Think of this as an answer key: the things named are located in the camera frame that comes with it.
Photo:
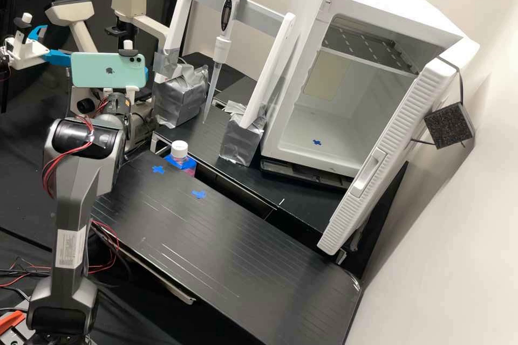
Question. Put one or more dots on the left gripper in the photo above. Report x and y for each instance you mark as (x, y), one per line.
(24, 54)

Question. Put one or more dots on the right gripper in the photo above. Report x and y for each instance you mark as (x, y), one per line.
(130, 96)

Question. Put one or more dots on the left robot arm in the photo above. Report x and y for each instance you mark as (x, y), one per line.
(3, 64)

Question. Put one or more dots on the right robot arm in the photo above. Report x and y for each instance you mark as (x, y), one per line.
(77, 199)

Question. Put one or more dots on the small bottle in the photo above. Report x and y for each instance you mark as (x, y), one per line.
(180, 146)

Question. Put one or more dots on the blue bottle holder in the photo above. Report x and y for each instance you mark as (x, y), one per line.
(169, 160)

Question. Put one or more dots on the pipette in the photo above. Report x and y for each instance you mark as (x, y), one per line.
(226, 17)

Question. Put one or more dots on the white pipette stand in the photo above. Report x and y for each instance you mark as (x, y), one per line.
(267, 74)

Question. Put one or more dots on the white incubator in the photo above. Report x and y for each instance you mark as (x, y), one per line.
(348, 90)

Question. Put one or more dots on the incubator door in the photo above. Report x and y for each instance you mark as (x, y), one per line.
(388, 151)

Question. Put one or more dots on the right wrist camera phone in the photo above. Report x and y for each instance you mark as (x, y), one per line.
(101, 70)

